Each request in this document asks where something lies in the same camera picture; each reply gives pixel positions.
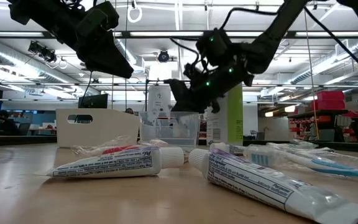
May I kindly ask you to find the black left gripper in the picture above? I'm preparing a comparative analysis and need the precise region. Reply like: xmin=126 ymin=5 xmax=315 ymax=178
xmin=57 ymin=1 xmax=135 ymax=78

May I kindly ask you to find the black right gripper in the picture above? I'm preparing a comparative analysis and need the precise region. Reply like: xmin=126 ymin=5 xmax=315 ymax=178
xmin=163 ymin=28 xmax=254 ymax=114

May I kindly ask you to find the small toothpaste tube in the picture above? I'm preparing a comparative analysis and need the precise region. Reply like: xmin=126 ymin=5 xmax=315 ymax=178
xmin=209 ymin=142 xmax=247 ymax=156
xmin=47 ymin=146 xmax=185 ymax=179
xmin=188 ymin=148 xmax=358 ymax=224

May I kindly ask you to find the red toothbrush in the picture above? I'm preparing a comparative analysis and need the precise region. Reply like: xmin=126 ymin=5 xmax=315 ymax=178
xmin=70 ymin=134 xmax=170 ymax=157

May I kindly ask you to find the white green wipes canister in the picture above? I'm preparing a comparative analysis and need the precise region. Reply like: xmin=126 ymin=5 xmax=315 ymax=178
xmin=206 ymin=83 xmax=244 ymax=146

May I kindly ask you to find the clear plastic bin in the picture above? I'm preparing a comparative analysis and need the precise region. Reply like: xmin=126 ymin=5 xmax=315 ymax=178
xmin=139 ymin=111 xmax=201 ymax=147

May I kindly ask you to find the white paper sign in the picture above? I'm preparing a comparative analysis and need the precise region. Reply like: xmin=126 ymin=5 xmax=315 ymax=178
xmin=147 ymin=85 xmax=172 ymax=114

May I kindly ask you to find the black computer monitor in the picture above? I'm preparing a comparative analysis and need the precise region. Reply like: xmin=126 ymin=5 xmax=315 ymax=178
xmin=78 ymin=93 xmax=109 ymax=110

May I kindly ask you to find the white plastic bin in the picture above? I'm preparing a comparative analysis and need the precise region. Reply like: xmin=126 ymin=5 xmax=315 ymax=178
xmin=55 ymin=108 xmax=141 ymax=148

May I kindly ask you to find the blue white wrapped toothbrush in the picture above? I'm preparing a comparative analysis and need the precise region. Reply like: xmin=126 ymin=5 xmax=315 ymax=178
xmin=243 ymin=144 xmax=358 ymax=184

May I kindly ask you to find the dark storage shelf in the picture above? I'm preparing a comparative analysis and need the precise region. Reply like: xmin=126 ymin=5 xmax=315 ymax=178
xmin=287 ymin=108 xmax=358 ymax=142

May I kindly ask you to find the red storage bin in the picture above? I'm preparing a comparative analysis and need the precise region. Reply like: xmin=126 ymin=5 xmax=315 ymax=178
xmin=310 ymin=99 xmax=346 ymax=111
xmin=316 ymin=90 xmax=345 ymax=101

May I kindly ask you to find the white hanging ring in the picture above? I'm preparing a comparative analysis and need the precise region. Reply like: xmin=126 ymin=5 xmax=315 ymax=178
xmin=127 ymin=4 xmax=143 ymax=24

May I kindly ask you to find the black round camera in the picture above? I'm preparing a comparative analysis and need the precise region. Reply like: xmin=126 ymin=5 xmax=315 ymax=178
xmin=157 ymin=49 xmax=170 ymax=63

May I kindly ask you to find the black camera on bracket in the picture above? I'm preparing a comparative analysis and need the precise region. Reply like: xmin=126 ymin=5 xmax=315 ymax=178
xmin=28 ymin=40 xmax=58 ymax=63

